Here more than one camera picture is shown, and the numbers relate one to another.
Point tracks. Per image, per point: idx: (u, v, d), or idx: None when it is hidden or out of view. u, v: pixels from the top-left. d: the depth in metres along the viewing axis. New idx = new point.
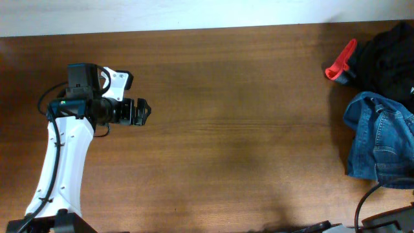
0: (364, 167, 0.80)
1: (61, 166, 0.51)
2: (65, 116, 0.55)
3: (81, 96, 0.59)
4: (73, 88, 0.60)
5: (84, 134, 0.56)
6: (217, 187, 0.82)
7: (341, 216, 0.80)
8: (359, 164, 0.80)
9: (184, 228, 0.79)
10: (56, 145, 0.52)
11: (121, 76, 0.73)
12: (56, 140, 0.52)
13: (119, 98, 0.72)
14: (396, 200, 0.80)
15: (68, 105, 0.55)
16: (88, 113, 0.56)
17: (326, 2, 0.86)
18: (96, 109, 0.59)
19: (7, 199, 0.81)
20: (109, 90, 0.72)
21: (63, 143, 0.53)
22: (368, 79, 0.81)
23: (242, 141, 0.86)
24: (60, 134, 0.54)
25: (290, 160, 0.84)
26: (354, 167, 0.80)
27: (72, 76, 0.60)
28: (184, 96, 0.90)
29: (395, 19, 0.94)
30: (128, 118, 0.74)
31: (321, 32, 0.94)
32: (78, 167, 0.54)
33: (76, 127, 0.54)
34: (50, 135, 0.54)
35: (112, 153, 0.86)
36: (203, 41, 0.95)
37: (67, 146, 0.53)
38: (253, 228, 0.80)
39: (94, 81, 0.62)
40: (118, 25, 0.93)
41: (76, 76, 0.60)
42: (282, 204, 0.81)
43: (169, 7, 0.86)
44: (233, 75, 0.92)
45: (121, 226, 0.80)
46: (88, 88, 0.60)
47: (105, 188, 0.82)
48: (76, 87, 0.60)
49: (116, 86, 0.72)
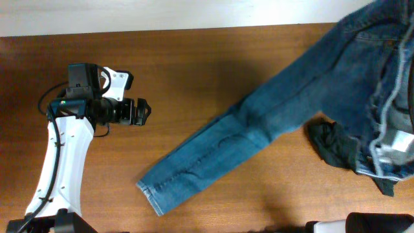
0: (209, 173, 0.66)
1: (62, 167, 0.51)
2: (65, 116, 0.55)
3: (81, 96, 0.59)
4: (73, 88, 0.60)
5: (84, 134, 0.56)
6: (217, 187, 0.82)
7: (341, 216, 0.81)
8: (201, 170, 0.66)
9: (184, 228, 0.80)
10: (56, 145, 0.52)
11: (121, 76, 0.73)
12: (56, 140, 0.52)
13: (119, 98, 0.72)
14: (393, 199, 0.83)
15: (68, 105, 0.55)
16: (88, 114, 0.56)
17: (323, 5, 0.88)
18: (96, 109, 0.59)
19: (8, 199, 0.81)
20: (110, 90, 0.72)
21: (63, 143, 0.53)
22: None
23: None
24: (60, 134, 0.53)
25: (290, 160, 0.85)
26: (199, 171, 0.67)
27: (72, 76, 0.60)
28: (184, 97, 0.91)
29: None
30: (128, 118, 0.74)
31: (316, 32, 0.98)
32: (77, 167, 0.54)
33: (76, 127, 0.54)
34: (50, 135, 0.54)
35: (113, 153, 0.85)
36: (204, 41, 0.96)
37: (67, 146, 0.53)
38: (253, 228, 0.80)
39: (94, 81, 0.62)
40: (118, 25, 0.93)
41: (76, 74, 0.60)
42: (282, 203, 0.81)
43: (168, 8, 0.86)
44: (233, 75, 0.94)
45: (121, 226, 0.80)
46: (88, 88, 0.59)
47: (105, 188, 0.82)
48: (76, 87, 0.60)
49: (116, 85, 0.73)
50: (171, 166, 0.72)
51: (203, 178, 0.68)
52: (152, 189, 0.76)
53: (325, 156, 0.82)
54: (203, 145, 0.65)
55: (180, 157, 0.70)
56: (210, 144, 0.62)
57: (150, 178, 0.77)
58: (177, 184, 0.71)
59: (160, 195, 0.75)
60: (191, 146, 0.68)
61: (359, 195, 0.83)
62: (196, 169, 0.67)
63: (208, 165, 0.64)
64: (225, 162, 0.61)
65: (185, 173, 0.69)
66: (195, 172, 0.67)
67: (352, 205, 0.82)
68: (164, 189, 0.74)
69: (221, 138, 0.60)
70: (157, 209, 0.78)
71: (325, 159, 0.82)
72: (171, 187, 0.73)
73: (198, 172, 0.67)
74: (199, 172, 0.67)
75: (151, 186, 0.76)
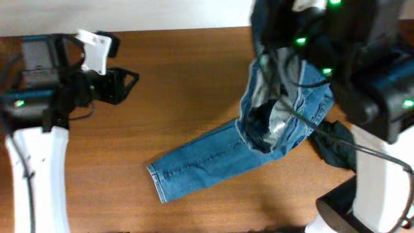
0: (215, 168, 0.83)
1: (36, 200, 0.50)
2: (25, 125, 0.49)
3: (43, 82, 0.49)
4: (33, 71, 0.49)
5: (55, 155, 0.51)
6: (217, 187, 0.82)
7: None
8: (209, 166, 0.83)
9: (184, 228, 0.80)
10: (25, 177, 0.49)
11: (102, 41, 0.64)
12: (24, 171, 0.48)
13: (101, 71, 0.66)
14: None
15: (25, 104, 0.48)
16: (54, 113, 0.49)
17: None
18: (64, 99, 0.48)
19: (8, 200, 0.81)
20: (90, 60, 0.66)
21: (32, 172, 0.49)
22: None
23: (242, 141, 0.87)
24: (26, 158, 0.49)
25: (290, 161, 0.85)
26: (207, 166, 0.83)
27: (27, 55, 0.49)
28: (183, 97, 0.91)
29: None
30: (113, 96, 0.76)
31: None
32: (58, 194, 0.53)
33: (44, 142, 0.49)
34: (14, 160, 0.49)
35: (112, 153, 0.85)
36: (204, 41, 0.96)
37: (38, 175, 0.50)
38: (253, 228, 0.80)
39: (62, 59, 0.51)
40: (118, 26, 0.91)
41: (34, 52, 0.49)
42: (282, 203, 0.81)
43: (169, 8, 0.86)
44: (233, 75, 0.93)
45: (121, 226, 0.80)
46: (54, 70, 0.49)
47: (105, 188, 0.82)
48: (37, 69, 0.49)
49: (96, 52, 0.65)
50: (184, 157, 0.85)
51: (209, 173, 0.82)
52: (160, 175, 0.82)
53: (325, 156, 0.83)
54: (217, 145, 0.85)
55: (193, 150, 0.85)
56: (225, 145, 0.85)
57: (162, 164, 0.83)
58: (185, 175, 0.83)
59: (166, 184, 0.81)
60: (206, 143, 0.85)
61: None
62: (207, 165, 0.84)
63: (220, 164, 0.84)
64: (229, 162, 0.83)
65: (195, 167, 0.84)
66: (204, 167, 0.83)
67: None
68: (173, 177, 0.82)
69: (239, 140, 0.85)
70: (162, 195, 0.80)
71: (325, 158, 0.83)
72: (178, 177, 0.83)
73: (208, 167, 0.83)
74: (207, 167, 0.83)
75: (160, 171, 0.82)
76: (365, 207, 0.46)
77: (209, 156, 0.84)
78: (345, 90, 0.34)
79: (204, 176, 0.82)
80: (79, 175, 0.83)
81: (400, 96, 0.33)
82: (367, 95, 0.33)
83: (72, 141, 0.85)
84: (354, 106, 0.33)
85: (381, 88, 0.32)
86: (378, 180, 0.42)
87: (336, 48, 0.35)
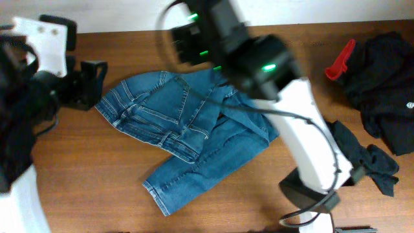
0: (210, 171, 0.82)
1: None
2: None
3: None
4: None
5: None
6: (217, 187, 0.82)
7: (341, 216, 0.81)
8: (204, 169, 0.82)
9: (184, 228, 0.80)
10: None
11: (54, 30, 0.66)
12: None
13: (60, 71, 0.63)
14: (392, 199, 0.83)
15: None
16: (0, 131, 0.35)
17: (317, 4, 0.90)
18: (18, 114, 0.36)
19: None
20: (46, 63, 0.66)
21: None
22: (378, 122, 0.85)
23: (237, 138, 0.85)
24: None
25: (290, 161, 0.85)
26: (203, 169, 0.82)
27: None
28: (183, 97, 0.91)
29: (386, 21, 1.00)
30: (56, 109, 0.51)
31: (315, 32, 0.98)
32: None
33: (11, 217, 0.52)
34: None
35: (112, 153, 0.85)
36: None
37: None
38: (253, 228, 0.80)
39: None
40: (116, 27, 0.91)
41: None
42: (281, 203, 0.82)
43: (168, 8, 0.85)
44: None
45: (121, 226, 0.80)
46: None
47: (105, 188, 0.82)
48: None
49: (49, 42, 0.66)
50: (178, 166, 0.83)
51: (205, 177, 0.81)
52: (158, 189, 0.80)
53: None
54: (207, 146, 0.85)
55: None
56: (216, 144, 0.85)
57: (156, 178, 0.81)
58: (184, 182, 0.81)
59: (165, 197, 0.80)
60: None
61: (359, 195, 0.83)
62: (202, 168, 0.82)
63: (215, 164, 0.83)
64: (224, 162, 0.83)
65: (191, 173, 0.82)
66: (200, 171, 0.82)
67: (351, 205, 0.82)
68: (171, 189, 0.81)
69: (228, 136, 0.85)
70: (163, 209, 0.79)
71: None
72: (177, 188, 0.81)
73: (204, 171, 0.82)
74: (202, 170, 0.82)
75: (156, 186, 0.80)
76: (309, 175, 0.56)
77: (202, 159, 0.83)
78: (228, 76, 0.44)
79: (202, 180, 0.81)
80: (77, 176, 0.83)
81: (261, 68, 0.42)
82: (240, 73, 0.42)
83: (72, 142, 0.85)
84: (236, 85, 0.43)
85: (250, 65, 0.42)
86: (287, 131, 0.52)
87: (207, 46, 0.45)
